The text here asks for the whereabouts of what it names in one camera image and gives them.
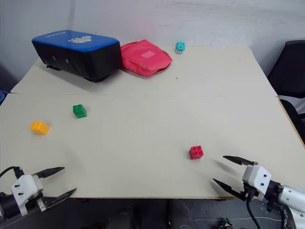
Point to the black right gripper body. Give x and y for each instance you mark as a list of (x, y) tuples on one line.
[(251, 193)]

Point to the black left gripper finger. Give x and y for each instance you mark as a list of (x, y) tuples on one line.
[(48, 172), (58, 199)]

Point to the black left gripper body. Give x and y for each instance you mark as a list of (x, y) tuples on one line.
[(33, 207)]

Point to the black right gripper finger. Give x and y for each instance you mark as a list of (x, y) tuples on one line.
[(228, 188), (239, 160)]

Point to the small black floor device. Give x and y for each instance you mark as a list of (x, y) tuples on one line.
[(226, 224)]

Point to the red toy brick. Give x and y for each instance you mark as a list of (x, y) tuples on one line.
[(196, 152)]

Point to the yellow toy brick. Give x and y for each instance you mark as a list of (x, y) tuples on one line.
[(39, 128)]

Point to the green toy brick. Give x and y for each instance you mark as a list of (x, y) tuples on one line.
[(79, 111)]

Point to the blue object beside table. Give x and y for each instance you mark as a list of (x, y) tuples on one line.
[(3, 97)]

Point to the black office chair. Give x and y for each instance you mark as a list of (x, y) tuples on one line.
[(289, 69)]

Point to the blue and black padded case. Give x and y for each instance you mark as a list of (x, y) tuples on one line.
[(71, 53)]

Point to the small teal toy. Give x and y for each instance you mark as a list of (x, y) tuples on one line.
[(180, 47)]

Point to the pink fabric bag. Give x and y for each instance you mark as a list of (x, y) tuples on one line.
[(145, 58)]

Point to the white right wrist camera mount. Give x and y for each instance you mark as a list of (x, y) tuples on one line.
[(257, 177)]

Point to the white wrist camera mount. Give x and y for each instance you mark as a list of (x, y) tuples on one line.
[(257, 177), (23, 188)]

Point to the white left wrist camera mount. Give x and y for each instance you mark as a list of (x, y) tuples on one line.
[(23, 188)]

